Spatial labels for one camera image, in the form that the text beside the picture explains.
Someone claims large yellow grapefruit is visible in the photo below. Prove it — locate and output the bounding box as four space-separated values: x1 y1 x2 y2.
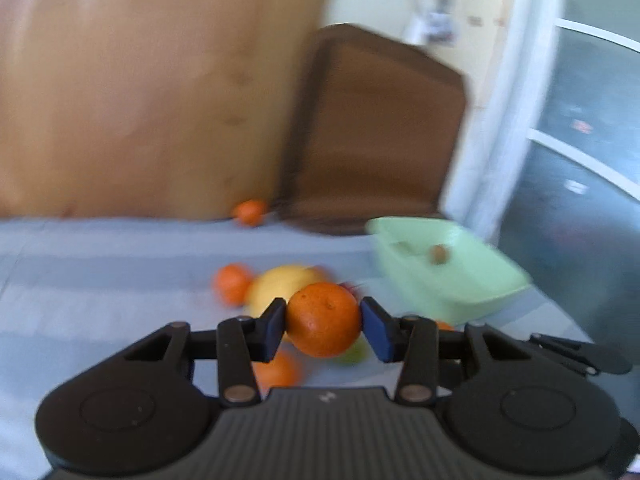
245 264 331 318

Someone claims red tomato with stem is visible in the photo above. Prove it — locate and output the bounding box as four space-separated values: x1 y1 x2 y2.
340 282 363 301

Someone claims light green plastic basin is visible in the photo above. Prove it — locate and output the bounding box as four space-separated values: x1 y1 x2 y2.
366 217 533 325

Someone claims striped blue table cloth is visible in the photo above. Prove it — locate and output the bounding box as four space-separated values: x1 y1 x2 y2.
0 214 591 480

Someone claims brown kiwi fruit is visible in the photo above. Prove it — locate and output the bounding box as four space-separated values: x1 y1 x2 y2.
430 244 450 266

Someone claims orange tangerine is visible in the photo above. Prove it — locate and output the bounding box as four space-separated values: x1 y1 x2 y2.
285 282 362 359
436 321 454 330
232 200 269 228
253 349 303 393
212 263 254 308

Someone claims green tomato front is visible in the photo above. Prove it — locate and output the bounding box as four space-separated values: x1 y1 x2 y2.
332 337 370 366

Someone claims wood pattern board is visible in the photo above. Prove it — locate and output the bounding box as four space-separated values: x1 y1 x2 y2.
1 0 326 220

